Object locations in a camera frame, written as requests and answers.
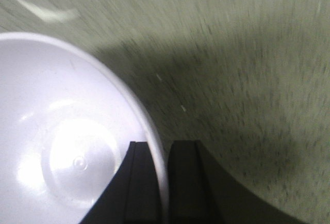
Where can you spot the purple plastic bowl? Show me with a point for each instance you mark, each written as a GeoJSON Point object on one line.
{"type": "Point", "coordinates": [66, 125]}

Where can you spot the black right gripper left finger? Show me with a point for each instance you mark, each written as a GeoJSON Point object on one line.
{"type": "Point", "coordinates": [133, 195]}

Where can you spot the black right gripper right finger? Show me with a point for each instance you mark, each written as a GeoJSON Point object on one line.
{"type": "Point", "coordinates": [201, 191]}

